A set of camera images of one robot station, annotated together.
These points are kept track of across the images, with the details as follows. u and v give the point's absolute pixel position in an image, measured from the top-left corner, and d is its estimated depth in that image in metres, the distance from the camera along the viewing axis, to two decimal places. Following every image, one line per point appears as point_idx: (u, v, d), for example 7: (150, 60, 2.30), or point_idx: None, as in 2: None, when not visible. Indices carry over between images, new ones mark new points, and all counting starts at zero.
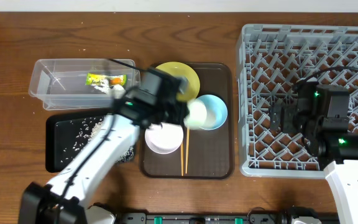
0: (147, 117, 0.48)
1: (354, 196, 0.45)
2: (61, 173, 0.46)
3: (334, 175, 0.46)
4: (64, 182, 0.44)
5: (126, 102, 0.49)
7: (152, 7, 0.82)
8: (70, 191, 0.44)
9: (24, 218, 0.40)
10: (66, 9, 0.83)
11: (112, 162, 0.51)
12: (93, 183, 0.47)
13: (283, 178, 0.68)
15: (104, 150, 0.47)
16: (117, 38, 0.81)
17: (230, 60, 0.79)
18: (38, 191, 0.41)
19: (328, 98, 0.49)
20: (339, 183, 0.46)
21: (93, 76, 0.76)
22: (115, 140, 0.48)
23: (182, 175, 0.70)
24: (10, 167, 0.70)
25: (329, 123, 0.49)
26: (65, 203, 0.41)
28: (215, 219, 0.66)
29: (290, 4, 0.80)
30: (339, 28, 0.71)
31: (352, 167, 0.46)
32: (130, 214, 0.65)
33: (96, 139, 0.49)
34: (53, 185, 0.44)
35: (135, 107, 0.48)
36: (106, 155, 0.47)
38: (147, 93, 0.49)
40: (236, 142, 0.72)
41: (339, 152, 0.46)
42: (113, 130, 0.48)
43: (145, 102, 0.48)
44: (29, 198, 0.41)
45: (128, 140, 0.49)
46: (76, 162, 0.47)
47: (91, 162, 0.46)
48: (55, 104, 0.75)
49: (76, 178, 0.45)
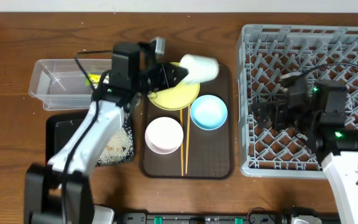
0: (129, 99, 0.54)
1: (352, 186, 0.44)
2: (58, 154, 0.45)
3: (332, 167, 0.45)
4: (64, 158, 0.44)
5: (107, 90, 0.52)
7: (152, 7, 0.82)
8: (71, 166, 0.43)
9: (30, 197, 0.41)
10: (66, 9, 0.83)
11: (104, 142, 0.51)
12: (91, 158, 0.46)
13: (283, 179, 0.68)
15: (96, 128, 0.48)
16: (118, 38, 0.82)
17: (229, 60, 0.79)
18: (38, 170, 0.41)
19: (326, 96, 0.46)
20: (337, 175, 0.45)
21: (92, 76, 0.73)
22: (104, 121, 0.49)
23: (182, 175, 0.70)
24: (10, 167, 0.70)
25: (325, 118, 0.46)
26: (68, 177, 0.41)
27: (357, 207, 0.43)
28: (215, 219, 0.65)
29: (290, 4, 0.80)
30: (339, 29, 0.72)
31: (349, 158, 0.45)
32: (130, 214, 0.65)
33: (85, 122, 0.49)
34: (54, 162, 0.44)
35: (118, 92, 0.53)
36: (99, 132, 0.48)
38: (120, 75, 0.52)
40: (236, 142, 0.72)
41: (337, 146, 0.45)
42: (100, 114, 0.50)
43: (122, 88, 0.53)
44: (32, 178, 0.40)
45: (115, 119, 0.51)
46: (70, 144, 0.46)
47: (84, 139, 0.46)
48: (55, 104, 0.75)
49: (74, 154, 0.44)
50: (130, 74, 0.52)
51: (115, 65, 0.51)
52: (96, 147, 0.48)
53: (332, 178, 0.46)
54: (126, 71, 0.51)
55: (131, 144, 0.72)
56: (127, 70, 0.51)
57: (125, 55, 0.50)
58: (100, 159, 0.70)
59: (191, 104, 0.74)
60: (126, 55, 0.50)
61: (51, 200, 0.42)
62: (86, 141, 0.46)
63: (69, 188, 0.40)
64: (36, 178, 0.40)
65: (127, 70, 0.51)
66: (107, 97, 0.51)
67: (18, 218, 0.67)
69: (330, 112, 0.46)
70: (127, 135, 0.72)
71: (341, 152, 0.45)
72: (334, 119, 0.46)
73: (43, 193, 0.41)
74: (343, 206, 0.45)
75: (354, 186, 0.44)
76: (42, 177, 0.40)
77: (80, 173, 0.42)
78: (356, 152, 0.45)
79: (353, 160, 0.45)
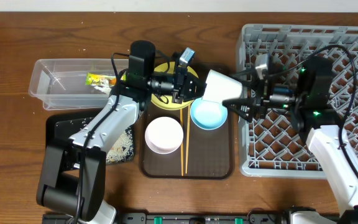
0: (145, 98, 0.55)
1: (335, 153, 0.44)
2: (78, 132, 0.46)
3: (315, 140, 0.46)
4: (84, 136, 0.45)
5: (125, 88, 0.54)
7: (153, 7, 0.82)
8: (91, 143, 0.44)
9: (46, 169, 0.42)
10: (67, 9, 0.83)
11: (121, 131, 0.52)
12: (109, 140, 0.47)
13: (283, 179, 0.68)
15: (114, 116, 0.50)
16: (117, 38, 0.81)
17: (230, 60, 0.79)
18: (58, 143, 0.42)
19: (312, 79, 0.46)
20: (321, 147, 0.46)
21: (93, 75, 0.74)
22: (122, 111, 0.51)
23: (182, 175, 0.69)
24: (10, 167, 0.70)
25: (309, 101, 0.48)
26: (86, 152, 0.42)
27: (343, 170, 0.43)
28: (215, 219, 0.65)
29: (290, 4, 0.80)
30: (339, 28, 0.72)
31: (330, 128, 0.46)
32: (130, 214, 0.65)
33: (104, 110, 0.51)
34: (74, 139, 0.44)
35: (134, 88, 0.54)
36: (117, 119, 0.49)
38: (137, 75, 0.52)
40: (236, 142, 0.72)
41: (316, 122, 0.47)
42: (119, 105, 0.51)
43: (138, 86, 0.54)
44: (51, 150, 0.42)
45: (132, 113, 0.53)
46: (91, 124, 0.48)
47: (104, 124, 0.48)
48: (55, 104, 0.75)
49: (93, 134, 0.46)
50: (146, 74, 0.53)
51: (130, 65, 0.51)
52: (114, 132, 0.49)
53: (317, 149, 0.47)
54: (141, 72, 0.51)
55: (131, 144, 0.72)
56: (142, 71, 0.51)
57: (141, 56, 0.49)
58: None
59: (191, 104, 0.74)
60: (142, 57, 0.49)
61: (63, 178, 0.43)
62: (105, 126, 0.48)
63: (86, 163, 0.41)
64: (56, 151, 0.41)
65: (141, 70, 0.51)
66: (123, 98, 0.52)
67: (17, 218, 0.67)
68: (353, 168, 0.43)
69: (314, 94, 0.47)
70: (127, 135, 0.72)
71: (321, 126, 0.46)
72: (317, 103, 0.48)
73: (60, 167, 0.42)
74: (331, 172, 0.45)
75: (337, 152, 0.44)
76: (61, 150, 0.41)
77: (98, 149, 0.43)
78: (335, 125, 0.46)
79: (333, 129, 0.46)
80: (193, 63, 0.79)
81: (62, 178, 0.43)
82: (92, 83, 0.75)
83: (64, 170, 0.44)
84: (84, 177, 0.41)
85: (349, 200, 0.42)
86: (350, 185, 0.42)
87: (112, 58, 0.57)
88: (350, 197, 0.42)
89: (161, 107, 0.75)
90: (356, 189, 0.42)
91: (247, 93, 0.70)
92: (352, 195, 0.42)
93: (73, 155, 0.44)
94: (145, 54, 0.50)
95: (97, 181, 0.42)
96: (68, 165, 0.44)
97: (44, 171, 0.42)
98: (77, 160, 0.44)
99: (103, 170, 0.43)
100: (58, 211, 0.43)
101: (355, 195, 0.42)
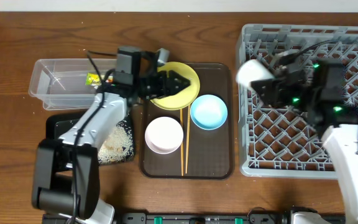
0: (132, 94, 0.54)
1: (353, 158, 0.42)
2: (67, 132, 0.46)
3: (332, 140, 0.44)
4: (74, 134, 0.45)
5: (110, 85, 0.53)
7: (153, 7, 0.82)
8: (81, 140, 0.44)
9: (40, 172, 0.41)
10: (66, 9, 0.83)
11: (110, 128, 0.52)
12: (99, 136, 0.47)
13: (283, 179, 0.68)
15: (102, 112, 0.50)
16: (117, 38, 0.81)
17: (230, 60, 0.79)
18: (50, 144, 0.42)
19: (325, 72, 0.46)
20: (336, 147, 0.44)
21: (93, 76, 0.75)
22: (110, 107, 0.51)
23: (182, 175, 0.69)
24: (10, 167, 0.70)
25: (325, 94, 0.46)
26: (78, 149, 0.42)
27: None
28: (215, 219, 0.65)
29: (290, 3, 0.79)
30: (339, 28, 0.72)
31: (349, 128, 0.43)
32: (130, 214, 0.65)
33: (91, 107, 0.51)
34: (64, 138, 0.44)
35: (119, 87, 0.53)
36: (106, 115, 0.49)
38: (123, 73, 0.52)
40: (236, 142, 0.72)
41: (336, 118, 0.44)
42: (106, 101, 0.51)
43: (123, 83, 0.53)
44: (43, 152, 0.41)
45: (120, 109, 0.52)
46: (79, 122, 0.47)
47: (92, 121, 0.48)
48: (55, 104, 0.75)
49: (83, 132, 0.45)
50: (133, 72, 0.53)
51: (119, 62, 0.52)
52: (103, 129, 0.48)
53: (332, 151, 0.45)
54: (129, 70, 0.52)
55: (131, 144, 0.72)
56: (129, 68, 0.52)
57: (128, 53, 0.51)
58: (100, 159, 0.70)
59: (191, 104, 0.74)
60: (129, 54, 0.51)
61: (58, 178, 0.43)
62: (94, 122, 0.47)
63: (79, 161, 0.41)
64: (48, 152, 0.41)
65: (130, 68, 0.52)
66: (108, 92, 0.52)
67: (18, 217, 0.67)
68: None
69: (329, 87, 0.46)
70: (127, 135, 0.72)
71: (340, 125, 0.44)
72: (334, 97, 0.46)
73: (53, 168, 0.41)
74: (343, 179, 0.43)
75: (355, 157, 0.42)
76: (53, 151, 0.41)
77: (89, 146, 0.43)
78: (357, 124, 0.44)
79: (354, 130, 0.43)
80: (194, 63, 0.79)
81: (55, 179, 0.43)
82: (92, 83, 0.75)
83: (57, 170, 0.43)
84: (78, 176, 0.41)
85: None
86: None
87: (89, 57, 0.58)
88: None
89: (161, 107, 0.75)
90: None
91: None
92: None
93: (64, 155, 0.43)
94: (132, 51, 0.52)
95: (92, 180, 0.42)
96: (60, 166, 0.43)
97: (36, 174, 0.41)
98: (69, 160, 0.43)
99: (97, 167, 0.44)
100: (54, 212, 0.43)
101: None
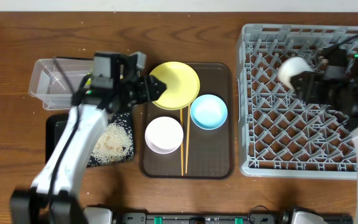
0: (111, 101, 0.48)
1: None
2: (40, 172, 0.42)
3: None
4: (48, 178, 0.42)
5: (86, 94, 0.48)
7: (153, 7, 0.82)
8: (58, 184, 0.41)
9: None
10: (66, 9, 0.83)
11: (91, 147, 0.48)
12: (78, 168, 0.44)
13: (283, 179, 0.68)
15: (79, 137, 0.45)
16: (117, 38, 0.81)
17: (230, 60, 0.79)
18: (22, 196, 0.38)
19: None
20: None
21: None
22: (86, 128, 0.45)
23: (182, 175, 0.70)
24: (11, 167, 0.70)
25: None
26: (55, 199, 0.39)
27: None
28: (215, 219, 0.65)
29: (290, 3, 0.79)
30: (339, 28, 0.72)
31: None
32: (130, 214, 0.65)
33: (66, 132, 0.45)
34: (39, 183, 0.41)
35: (95, 96, 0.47)
36: (82, 140, 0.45)
38: (102, 77, 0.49)
40: (236, 142, 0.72)
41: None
42: (81, 121, 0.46)
43: (102, 88, 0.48)
44: (16, 206, 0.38)
45: (99, 125, 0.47)
46: (53, 158, 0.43)
47: (68, 152, 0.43)
48: (55, 104, 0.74)
49: (58, 172, 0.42)
50: (111, 75, 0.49)
51: (96, 66, 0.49)
52: (81, 157, 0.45)
53: None
54: (107, 73, 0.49)
55: (131, 144, 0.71)
56: (107, 70, 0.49)
57: (107, 56, 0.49)
58: (100, 159, 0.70)
59: (191, 104, 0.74)
60: (108, 56, 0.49)
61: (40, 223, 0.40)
62: (70, 154, 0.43)
63: (56, 212, 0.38)
64: (21, 206, 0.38)
65: (108, 70, 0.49)
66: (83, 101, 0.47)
67: None
68: None
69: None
70: (127, 135, 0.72)
71: None
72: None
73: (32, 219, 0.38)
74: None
75: None
76: (27, 206, 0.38)
77: (67, 193, 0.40)
78: None
79: None
80: (194, 63, 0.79)
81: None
82: None
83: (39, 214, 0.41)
84: None
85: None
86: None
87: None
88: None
89: (160, 107, 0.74)
90: None
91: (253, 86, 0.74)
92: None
93: (42, 201, 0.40)
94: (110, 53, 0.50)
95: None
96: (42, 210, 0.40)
97: None
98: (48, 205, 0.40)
99: (79, 208, 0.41)
100: None
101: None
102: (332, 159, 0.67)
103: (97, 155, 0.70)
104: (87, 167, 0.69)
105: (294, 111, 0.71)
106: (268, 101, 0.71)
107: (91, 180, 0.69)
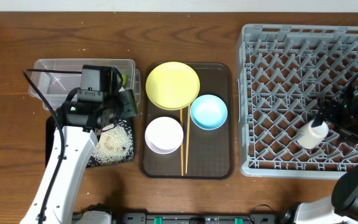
0: (99, 114, 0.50)
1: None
2: (28, 211, 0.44)
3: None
4: (36, 218, 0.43)
5: (71, 108, 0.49)
7: (153, 7, 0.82)
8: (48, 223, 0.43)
9: None
10: (66, 9, 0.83)
11: (81, 172, 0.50)
12: (66, 200, 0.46)
13: (283, 179, 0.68)
15: (65, 167, 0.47)
16: (117, 38, 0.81)
17: (230, 60, 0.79)
18: None
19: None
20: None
21: None
22: (72, 156, 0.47)
23: (182, 175, 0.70)
24: (10, 167, 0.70)
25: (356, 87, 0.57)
26: None
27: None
28: (215, 219, 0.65)
29: (290, 3, 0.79)
30: (339, 28, 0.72)
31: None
32: (130, 214, 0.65)
33: (51, 162, 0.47)
34: None
35: (82, 110, 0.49)
36: (69, 169, 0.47)
38: (91, 90, 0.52)
40: (236, 142, 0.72)
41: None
42: (67, 146, 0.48)
43: (91, 101, 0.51)
44: None
45: (86, 150, 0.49)
46: (40, 195, 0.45)
47: (56, 185, 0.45)
48: (55, 104, 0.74)
49: (46, 210, 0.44)
50: (101, 88, 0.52)
51: (84, 79, 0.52)
52: (71, 186, 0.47)
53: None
54: (97, 86, 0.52)
55: (131, 144, 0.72)
56: (97, 83, 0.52)
57: (96, 68, 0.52)
58: (100, 159, 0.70)
59: (191, 104, 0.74)
60: (97, 68, 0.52)
61: None
62: (57, 187, 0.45)
63: None
64: None
65: (98, 83, 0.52)
66: (69, 116, 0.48)
67: (17, 217, 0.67)
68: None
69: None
70: (127, 135, 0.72)
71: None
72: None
73: None
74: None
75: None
76: None
77: None
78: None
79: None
80: (194, 63, 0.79)
81: None
82: None
83: None
84: None
85: None
86: None
87: (36, 89, 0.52)
88: None
89: (161, 107, 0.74)
90: None
91: (253, 86, 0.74)
92: None
93: None
94: (99, 66, 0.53)
95: None
96: None
97: None
98: None
99: None
100: None
101: None
102: (332, 159, 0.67)
103: (97, 155, 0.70)
104: (87, 167, 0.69)
105: (294, 111, 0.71)
106: (268, 101, 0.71)
107: (91, 180, 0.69)
